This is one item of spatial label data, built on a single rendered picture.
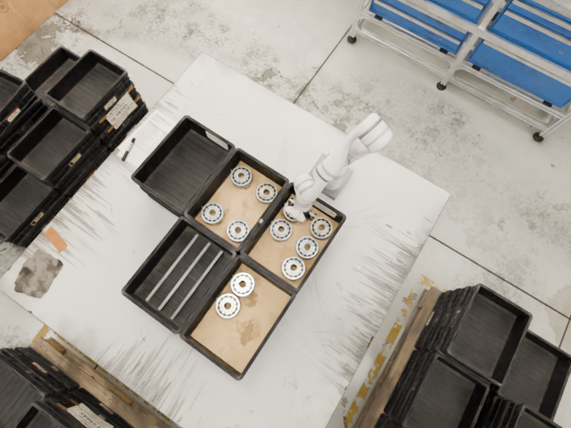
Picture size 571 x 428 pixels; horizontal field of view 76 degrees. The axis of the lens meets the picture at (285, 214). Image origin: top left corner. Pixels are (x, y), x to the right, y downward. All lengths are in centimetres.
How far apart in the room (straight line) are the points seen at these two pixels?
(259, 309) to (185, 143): 87
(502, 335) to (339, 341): 91
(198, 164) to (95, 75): 113
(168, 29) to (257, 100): 157
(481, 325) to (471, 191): 111
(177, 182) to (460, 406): 182
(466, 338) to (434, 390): 32
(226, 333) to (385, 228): 91
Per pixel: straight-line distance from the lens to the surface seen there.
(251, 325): 161
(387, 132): 119
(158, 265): 171
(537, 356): 263
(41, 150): 272
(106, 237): 196
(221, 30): 342
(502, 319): 228
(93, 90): 265
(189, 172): 180
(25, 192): 279
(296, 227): 167
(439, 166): 295
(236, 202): 171
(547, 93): 315
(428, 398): 223
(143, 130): 213
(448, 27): 299
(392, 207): 192
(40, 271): 206
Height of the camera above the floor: 243
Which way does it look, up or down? 72 degrees down
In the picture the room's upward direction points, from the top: 5 degrees clockwise
